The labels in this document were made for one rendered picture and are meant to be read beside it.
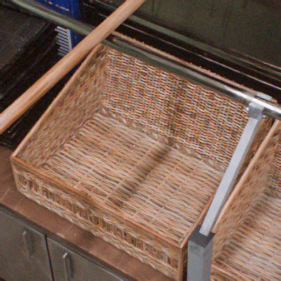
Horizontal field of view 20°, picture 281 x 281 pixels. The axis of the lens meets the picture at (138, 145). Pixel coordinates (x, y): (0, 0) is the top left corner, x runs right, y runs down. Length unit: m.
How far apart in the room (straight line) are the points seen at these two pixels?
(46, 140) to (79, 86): 0.19
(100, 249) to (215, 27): 0.66
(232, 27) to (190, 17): 0.12
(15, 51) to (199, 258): 0.86
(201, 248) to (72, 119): 0.79
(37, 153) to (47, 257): 0.31
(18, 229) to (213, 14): 0.83
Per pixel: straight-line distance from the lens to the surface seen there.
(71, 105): 2.28
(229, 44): 2.09
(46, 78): 1.64
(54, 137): 2.28
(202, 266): 1.72
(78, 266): 2.22
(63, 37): 2.47
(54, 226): 2.17
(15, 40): 2.27
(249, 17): 2.04
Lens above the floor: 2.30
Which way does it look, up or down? 47 degrees down
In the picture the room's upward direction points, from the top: 2 degrees counter-clockwise
